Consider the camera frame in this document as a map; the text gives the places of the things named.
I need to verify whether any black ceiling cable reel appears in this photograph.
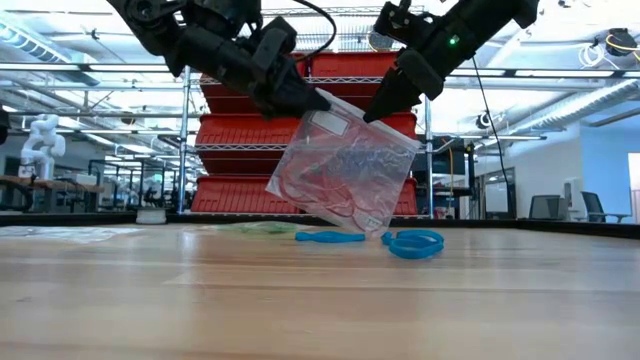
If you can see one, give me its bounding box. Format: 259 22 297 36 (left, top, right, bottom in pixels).
592 27 640 64

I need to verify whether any red plastic bin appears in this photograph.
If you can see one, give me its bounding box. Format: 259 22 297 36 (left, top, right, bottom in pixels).
194 74 419 147
191 149 419 215
309 51 401 81

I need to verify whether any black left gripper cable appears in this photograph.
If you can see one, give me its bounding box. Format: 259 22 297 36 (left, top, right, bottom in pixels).
292 0 338 62

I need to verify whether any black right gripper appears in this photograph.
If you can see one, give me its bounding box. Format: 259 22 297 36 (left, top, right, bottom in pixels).
363 0 516 123

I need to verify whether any dark office chair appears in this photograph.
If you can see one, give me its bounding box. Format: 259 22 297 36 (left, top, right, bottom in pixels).
579 190 632 224

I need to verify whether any black hanging cable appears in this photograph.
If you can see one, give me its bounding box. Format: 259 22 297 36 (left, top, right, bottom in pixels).
471 55 516 217

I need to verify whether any wooden workbench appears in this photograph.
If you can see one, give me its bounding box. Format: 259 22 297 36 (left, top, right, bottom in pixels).
0 174 106 214

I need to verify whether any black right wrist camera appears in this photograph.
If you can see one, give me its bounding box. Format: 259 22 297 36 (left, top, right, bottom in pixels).
396 48 446 101

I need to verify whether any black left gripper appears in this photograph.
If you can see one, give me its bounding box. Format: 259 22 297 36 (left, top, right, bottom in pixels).
172 24 332 119

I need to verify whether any metal wire shelf cart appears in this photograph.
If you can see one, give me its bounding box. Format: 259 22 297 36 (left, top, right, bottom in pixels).
177 5 436 220

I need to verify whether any green rubber band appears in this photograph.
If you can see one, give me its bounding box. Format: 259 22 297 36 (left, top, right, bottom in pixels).
219 222 299 235

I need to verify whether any black aluminium table frame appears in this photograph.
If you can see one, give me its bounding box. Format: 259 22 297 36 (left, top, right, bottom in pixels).
0 212 640 235

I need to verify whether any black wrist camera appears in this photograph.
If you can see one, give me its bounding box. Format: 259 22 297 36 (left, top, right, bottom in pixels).
396 48 446 101
251 16 299 71

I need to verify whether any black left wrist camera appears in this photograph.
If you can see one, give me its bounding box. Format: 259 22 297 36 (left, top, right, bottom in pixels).
251 16 299 71

